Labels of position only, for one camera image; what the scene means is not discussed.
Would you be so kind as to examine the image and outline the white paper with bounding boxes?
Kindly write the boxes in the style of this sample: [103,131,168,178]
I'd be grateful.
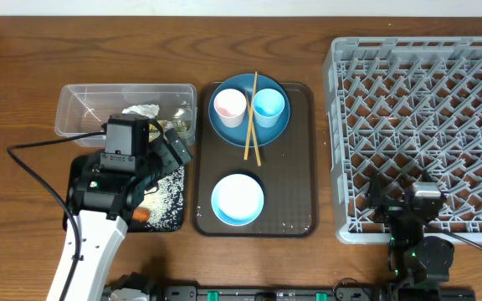
[122,105,160,119]

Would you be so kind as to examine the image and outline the wooden chopstick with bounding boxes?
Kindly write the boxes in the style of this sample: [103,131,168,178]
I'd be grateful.
[244,92,261,166]
[244,72,261,166]

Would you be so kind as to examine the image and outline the light blue rice bowl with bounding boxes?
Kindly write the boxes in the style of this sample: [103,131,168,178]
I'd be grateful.
[211,173,264,227]

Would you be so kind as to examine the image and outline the black plastic tray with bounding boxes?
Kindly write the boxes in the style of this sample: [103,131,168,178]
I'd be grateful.
[62,155,186,234]

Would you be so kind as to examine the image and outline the white rice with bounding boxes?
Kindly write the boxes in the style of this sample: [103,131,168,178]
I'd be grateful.
[135,167,186,232]

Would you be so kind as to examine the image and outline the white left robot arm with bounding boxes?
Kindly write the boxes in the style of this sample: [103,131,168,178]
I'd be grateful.
[48,129,192,300]

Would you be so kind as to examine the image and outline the brown serving tray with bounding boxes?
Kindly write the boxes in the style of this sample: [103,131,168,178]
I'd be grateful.
[192,83,318,237]

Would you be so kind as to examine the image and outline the grey dishwasher rack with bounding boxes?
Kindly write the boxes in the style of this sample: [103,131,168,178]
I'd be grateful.
[323,37,482,244]

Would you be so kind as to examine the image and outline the orange carrot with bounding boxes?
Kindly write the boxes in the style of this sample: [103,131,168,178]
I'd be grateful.
[132,207,151,222]

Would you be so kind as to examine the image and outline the dark blue plate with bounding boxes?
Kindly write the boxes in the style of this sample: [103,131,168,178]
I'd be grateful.
[208,74,290,147]

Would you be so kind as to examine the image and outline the clear plastic bin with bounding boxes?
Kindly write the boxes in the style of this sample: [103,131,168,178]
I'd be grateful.
[54,84,197,145]

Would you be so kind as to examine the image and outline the pink cup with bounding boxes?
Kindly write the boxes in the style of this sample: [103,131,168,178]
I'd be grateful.
[213,89,247,128]

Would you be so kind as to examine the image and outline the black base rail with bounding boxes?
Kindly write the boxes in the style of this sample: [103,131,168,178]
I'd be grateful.
[162,285,476,301]

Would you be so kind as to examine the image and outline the light blue cup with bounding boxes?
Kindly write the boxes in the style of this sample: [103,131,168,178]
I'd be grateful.
[253,89,285,128]

